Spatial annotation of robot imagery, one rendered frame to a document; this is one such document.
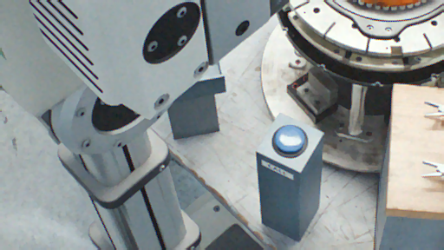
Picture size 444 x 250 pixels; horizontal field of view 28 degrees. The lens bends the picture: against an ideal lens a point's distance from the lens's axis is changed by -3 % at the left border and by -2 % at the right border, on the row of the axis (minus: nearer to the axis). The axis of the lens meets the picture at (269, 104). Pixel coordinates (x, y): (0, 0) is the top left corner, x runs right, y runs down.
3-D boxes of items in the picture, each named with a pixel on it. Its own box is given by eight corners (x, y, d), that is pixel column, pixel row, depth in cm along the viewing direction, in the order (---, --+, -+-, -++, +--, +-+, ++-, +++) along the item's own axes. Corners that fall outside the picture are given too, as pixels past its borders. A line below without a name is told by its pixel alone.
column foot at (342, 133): (337, 120, 152) (337, 117, 151) (375, 129, 150) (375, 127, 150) (333, 135, 150) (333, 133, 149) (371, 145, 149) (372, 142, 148)
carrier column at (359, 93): (362, 127, 151) (371, 58, 133) (361, 140, 149) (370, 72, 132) (348, 125, 151) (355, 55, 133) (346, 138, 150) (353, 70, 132)
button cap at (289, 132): (284, 123, 125) (284, 120, 124) (310, 135, 124) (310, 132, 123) (270, 146, 123) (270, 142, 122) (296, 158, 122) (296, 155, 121)
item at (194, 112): (152, 58, 161) (128, -43, 137) (211, 47, 162) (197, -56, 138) (173, 180, 149) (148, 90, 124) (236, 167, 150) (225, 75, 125)
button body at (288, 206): (282, 188, 148) (279, 111, 126) (319, 207, 146) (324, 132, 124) (261, 223, 145) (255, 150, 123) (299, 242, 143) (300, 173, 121)
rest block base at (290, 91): (309, 77, 156) (309, 70, 154) (338, 108, 153) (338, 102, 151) (285, 92, 155) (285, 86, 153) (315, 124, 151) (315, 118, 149)
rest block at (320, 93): (316, 80, 153) (316, 62, 149) (337, 101, 151) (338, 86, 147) (296, 93, 152) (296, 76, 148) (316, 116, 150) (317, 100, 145)
